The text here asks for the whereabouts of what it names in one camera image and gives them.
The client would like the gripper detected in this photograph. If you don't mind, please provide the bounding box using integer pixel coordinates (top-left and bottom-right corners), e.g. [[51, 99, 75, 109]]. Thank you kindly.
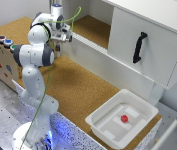
[[51, 30, 73, 44]]

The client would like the purple block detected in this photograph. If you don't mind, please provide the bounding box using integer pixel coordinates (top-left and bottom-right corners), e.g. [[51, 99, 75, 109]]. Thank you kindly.
[[55, 43, 62, 53]]

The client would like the pink block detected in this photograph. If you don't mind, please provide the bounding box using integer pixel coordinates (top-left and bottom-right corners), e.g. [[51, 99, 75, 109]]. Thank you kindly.
[[120, 114, 129, 124]]

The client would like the white cabinet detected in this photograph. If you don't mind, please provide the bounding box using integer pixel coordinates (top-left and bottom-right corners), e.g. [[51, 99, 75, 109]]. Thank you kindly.
[[61, 0, 177, 107]]

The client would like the green button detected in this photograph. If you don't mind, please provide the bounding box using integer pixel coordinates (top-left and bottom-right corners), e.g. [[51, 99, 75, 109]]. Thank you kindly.
[[9, 43, 19, 53]]

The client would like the blue button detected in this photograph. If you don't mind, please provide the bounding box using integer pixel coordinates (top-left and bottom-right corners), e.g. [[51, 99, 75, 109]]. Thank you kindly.
[[3, 38, 14, 48]]

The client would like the red button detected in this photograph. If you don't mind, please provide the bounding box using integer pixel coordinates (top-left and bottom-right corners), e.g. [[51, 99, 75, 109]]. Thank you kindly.
[[0, 35, 7, 44]]

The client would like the white sliding door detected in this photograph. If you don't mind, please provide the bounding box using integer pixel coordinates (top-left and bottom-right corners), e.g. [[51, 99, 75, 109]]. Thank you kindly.
[[106, 6, 177, 89]]

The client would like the white plastic box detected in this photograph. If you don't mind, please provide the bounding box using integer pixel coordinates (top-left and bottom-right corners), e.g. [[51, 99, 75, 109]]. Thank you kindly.
[[84, 88, 160, 150]]

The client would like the green cable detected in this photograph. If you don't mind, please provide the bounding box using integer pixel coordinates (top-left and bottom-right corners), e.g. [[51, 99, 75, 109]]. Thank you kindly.
[[19, 6, 83, 150]]

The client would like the black door handle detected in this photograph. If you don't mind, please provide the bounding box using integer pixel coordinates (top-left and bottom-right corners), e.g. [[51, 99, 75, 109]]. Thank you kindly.
[[132, 31, 149, 65]]

